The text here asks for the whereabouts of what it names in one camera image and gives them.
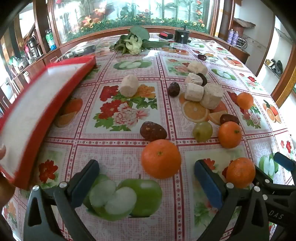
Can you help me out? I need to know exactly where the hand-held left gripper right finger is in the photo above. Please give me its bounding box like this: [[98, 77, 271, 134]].
[[194, 159, 270, 241]]

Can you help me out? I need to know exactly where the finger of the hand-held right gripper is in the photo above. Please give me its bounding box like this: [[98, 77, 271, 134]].
[[274, 152, 296, 171], [254, 165, 296, 197]]

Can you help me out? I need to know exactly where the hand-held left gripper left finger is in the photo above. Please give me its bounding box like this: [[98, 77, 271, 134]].
[[23, 159, 100, 241]]

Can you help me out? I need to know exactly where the mandarin orange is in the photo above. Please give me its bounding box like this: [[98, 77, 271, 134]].
[[226, 158, 256, 189], [141, 139, 182, 179], [218, 121, 242, 149], [236, 92, 254, 110]]

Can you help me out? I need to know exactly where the green grape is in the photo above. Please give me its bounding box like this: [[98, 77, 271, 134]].
[[193, 122, 213, 142]]

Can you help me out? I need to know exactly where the red rimmed white tray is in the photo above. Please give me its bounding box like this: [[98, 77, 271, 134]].
[[0, 55, 97, 190]]

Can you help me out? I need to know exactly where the floral printed tablecloth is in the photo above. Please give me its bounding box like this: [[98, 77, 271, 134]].
[[0, 32, 296, 241]]

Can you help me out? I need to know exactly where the brown wicker basket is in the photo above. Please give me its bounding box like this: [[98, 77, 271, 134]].
[[231, 18, 256, 37]]

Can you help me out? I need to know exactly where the black thermos jug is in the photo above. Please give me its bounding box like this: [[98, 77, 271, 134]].
[[26, 37, 42, 58]]

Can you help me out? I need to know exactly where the green plastic bottle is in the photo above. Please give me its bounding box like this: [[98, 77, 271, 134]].
[[45, 29, 57, 50]]

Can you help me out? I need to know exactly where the green leafy vegetable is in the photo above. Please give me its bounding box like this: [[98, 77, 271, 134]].
[[109, 25, 170, 55]]

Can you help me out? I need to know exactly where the black round container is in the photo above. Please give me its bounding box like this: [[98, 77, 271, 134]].
[[174, 25, 191, 44]]

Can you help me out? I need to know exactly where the artificial flower garland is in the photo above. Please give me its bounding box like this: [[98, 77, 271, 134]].
[[76, 16, 211, 33]]

